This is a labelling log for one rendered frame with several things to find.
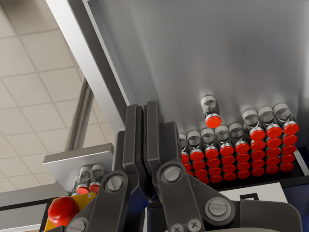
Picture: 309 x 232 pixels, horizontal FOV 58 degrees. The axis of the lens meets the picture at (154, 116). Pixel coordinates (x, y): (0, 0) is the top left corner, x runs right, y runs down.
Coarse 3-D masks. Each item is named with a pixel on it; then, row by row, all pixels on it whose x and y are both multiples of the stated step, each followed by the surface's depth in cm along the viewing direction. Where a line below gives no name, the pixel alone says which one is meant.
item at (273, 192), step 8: (272, 184) 36; (224, 192) 37; (232, 192) 37; (240, 192) 36; (248, 192) 36; (256, 192) 36; (264, 192) 36; (272, 192) 35; (280, 192) 35; (264, 200) 35; (272, 200) 35; (280, 200) 34
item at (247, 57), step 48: (96, 0) 31; (144, 0) 31; (192, 0) 31; (240, 0) 31; (288, 0) 31; (144, 48) 35; (192, 48) 35; (240, 48) 35; (288, 48) 35; (144, 96) 40; (192, 96) 40; (240, 96) 40; (288, 96) 40
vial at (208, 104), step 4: (208, 96) 40; (212, 96) 40; (204, 100) 39; (208, 100) 39; (212, 100) 39; (204, 104) 39; (208, 104) 38; (212, 104) 38; (216, 104) 39; (204, 108) 39; (208, 108) 38; (212, 108) 38; (216, 108) 38; (204, 112) 38; (208, 112) 38; (212, 112) 38; (216, 112) 38; (204, 116) 38; (208, 116) 37
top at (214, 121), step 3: (210, 117) 37; (213, 117) 37; (216, 117) 37; (219, 117) 37; (207, 120) 37; (210, 120) 37; (213, 120) 37; (216, 120) 37; (219, 120) 37; (207, 123) 37; (210, 123) 37; (213, 123) 37; (216, 123) 37; (219, 123) 37; (207, 126) 38; (210, 126) 38; (213, 126) 38; (216, 126) 38
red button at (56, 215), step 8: (56, 200) 39; (64, 200) 38; (72, 200) 39; (56, 208) 38; (64, 208) 37; (72, 208) 38; (48, 216) 38; (56, 216) 37; (64, 216) 37; (72, 216) 38; (56, 224) 37; (64, 224) 37
